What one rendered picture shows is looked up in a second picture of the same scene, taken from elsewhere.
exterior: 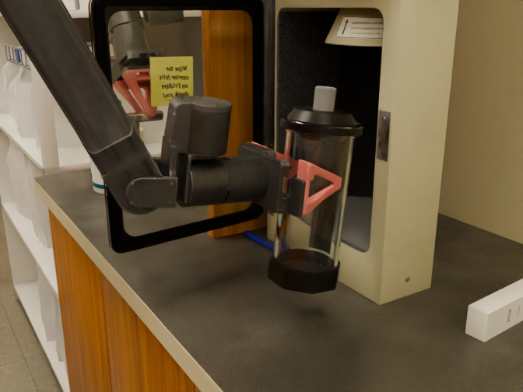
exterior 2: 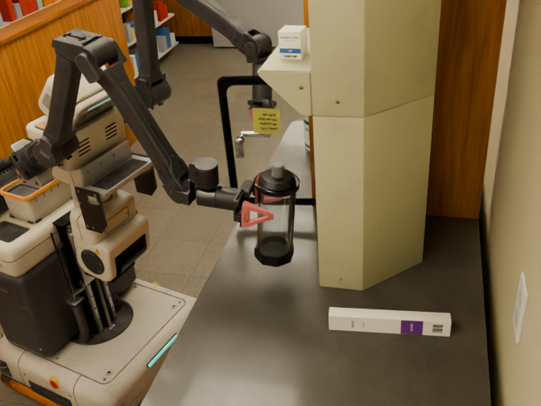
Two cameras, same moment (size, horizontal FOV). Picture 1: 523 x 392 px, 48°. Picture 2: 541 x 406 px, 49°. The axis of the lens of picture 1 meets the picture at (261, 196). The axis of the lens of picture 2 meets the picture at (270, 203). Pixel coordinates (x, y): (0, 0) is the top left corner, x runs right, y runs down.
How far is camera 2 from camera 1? 1.14 m
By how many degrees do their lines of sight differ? 46
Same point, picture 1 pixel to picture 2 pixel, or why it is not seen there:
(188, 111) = (193, 167)
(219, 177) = (209, 197)
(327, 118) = (265, 183)
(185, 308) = (241, 244)
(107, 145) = (162, 174)
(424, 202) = (349, 240)
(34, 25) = (134, 126)
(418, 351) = (293, 316)
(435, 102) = (350, 186)
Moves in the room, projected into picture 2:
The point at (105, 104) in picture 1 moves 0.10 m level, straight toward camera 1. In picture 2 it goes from (160, 159) to (133, 176)
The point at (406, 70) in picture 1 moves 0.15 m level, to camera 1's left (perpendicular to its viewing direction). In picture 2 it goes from (323, 166) to (276, 147)
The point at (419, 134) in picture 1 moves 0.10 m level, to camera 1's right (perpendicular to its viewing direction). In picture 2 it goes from (339, 201) to (373, 217)
